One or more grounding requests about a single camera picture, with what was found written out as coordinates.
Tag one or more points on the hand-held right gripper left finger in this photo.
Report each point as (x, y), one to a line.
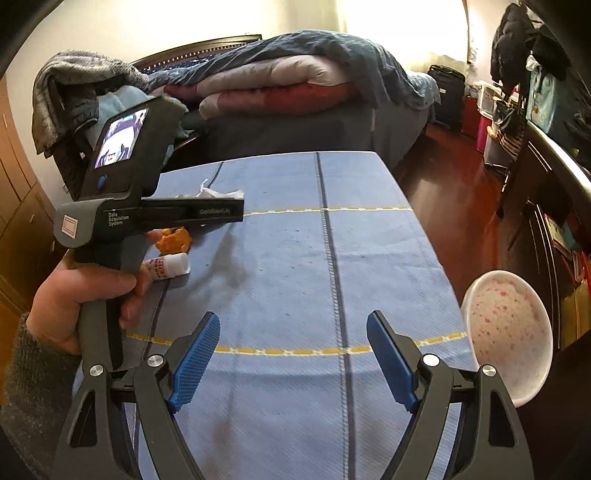
(194, 364)

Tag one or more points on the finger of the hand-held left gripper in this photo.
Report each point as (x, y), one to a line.
(217, 211)

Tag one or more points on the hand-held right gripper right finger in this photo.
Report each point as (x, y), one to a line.
(390, 360)

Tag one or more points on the white tissue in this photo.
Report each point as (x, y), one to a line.
(217, 193)

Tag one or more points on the person's left forearm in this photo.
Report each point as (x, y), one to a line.
(32, 383)

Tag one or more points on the person's left hand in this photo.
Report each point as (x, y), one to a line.
(60, 300)

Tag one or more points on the orange wrapper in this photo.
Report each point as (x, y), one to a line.
(174, 240)

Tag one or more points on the small white red-label bottle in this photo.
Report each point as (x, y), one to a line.
(168, 266)

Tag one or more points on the blue plaid tablecloth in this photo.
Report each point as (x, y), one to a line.
(286, 277)

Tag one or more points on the dark padded jacket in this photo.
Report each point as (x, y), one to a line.
(78, 110)

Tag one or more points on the dark wooden bed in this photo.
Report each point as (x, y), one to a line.
(304, 134)

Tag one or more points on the light blue fleece robe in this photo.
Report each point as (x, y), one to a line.
(122, 97)

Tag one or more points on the grey knitted blanket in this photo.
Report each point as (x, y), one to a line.
(60, 78)

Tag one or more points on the blue star print pillow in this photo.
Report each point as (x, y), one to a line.
(184, 62)

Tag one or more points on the folded red quilt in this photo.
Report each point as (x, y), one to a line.
(323, 94)

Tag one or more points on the folded pink quilt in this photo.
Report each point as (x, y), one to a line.
(286, 69)

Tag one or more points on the blue patterned duvet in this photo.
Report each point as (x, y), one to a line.
(323, 44)

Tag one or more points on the dark wooden dresser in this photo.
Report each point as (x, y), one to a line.
(545, 184)

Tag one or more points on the red box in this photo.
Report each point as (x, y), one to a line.
(475, 124)

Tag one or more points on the black suitcase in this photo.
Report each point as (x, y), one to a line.
(445, 97)

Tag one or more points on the sheer cream curtain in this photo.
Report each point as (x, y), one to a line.
(415, 27)

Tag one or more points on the white container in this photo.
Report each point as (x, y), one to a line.
(490, 99)

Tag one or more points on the teal cloth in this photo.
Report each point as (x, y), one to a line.
(541, 97)

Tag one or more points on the black hanging jacket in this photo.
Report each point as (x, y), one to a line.
(510, 41)

